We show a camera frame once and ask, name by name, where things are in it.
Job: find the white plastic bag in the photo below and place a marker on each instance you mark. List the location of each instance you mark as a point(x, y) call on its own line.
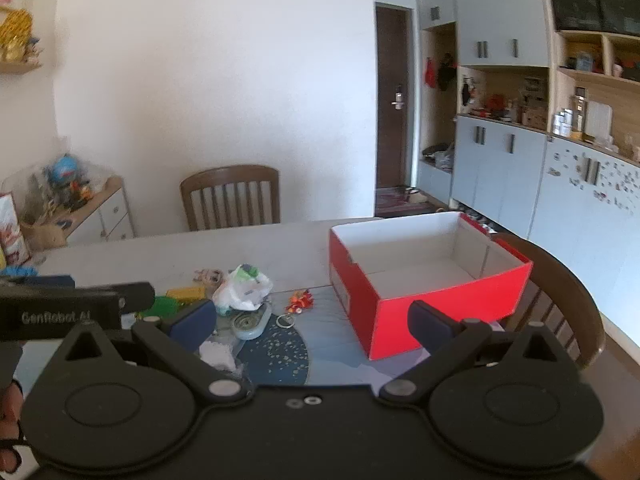
point(245, 290)

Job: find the wooden slat-back chair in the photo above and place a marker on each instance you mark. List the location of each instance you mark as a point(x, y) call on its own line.
point(565, 300)
point(230, 195)

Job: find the brown wooden door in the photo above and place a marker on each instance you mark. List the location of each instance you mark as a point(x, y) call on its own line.
point(392, 50)

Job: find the red white printed carton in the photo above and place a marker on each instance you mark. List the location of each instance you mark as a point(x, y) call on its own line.
point(12, 230)

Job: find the pile of bags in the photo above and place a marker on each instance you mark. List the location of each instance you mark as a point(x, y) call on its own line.
point(439, 155)

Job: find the wooden wall shelf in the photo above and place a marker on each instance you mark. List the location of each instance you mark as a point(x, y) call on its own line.
point(20, 67)

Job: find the silver door lock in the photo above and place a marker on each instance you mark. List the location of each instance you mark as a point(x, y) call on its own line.
point(398, 97)

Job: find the white cabinet with magnets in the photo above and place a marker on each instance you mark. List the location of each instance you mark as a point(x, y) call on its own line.
point(585, 210)

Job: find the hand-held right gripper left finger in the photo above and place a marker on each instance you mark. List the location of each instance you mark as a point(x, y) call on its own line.
point(192, 322)

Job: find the tan cloth bag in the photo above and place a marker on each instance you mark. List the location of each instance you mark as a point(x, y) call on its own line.
point(45, 235)

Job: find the black hanging bag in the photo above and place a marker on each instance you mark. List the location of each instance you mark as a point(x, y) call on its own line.
point(446, 72)

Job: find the pair of white slippers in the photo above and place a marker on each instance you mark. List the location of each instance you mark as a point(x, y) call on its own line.
point(411, 192)

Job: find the white drawer sideboard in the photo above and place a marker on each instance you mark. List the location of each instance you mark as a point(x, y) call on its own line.
point(107, 215)

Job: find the pile of small toys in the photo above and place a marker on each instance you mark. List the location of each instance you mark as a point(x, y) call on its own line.
point(60, 200)

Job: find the red orange knot ornament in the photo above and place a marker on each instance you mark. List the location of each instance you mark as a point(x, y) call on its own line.
point(300, 302)

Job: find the shelf clutter of figurines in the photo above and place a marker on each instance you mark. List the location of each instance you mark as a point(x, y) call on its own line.
point(505, 105)

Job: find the row of shoes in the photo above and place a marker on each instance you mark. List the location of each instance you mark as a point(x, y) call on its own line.
point(477, 220)

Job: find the blue printed table mat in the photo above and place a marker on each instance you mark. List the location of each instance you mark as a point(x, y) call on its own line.
point(340, 355)

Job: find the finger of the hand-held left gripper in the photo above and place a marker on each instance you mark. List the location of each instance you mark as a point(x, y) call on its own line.
point(45, 282)
point(132, 296)

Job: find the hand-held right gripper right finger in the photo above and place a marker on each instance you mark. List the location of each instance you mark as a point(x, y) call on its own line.
point(431, 324)

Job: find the yellow gold ornament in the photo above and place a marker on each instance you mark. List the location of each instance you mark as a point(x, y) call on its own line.
point(15, 35)

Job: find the patterned red rug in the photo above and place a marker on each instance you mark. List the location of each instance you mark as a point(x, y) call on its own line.
point(395, 202)

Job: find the white canisters and board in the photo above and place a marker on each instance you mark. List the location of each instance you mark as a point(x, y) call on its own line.
point(582, 115)

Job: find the red hanging cloth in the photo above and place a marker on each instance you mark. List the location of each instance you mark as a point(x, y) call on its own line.
point(429, 71)

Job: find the grey wall cabinet unit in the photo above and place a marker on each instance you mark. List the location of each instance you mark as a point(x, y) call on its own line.
point(500, 10)

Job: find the red cardboard box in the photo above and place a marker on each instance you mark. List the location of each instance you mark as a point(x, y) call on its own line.
point(400, 320)

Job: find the person's left hand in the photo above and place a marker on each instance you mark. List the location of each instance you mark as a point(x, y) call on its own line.
point(9, 420)

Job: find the printed fabric sachet green tassel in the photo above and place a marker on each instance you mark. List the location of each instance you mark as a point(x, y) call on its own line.
point(162, 306)

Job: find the white crumpled tissue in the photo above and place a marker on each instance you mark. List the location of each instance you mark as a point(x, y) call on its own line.
point(219, 355)

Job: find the blue globe toy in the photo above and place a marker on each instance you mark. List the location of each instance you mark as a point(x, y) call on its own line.
point(64, 167)

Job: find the yellow packet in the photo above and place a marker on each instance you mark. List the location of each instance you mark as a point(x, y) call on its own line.
point(186, 294)

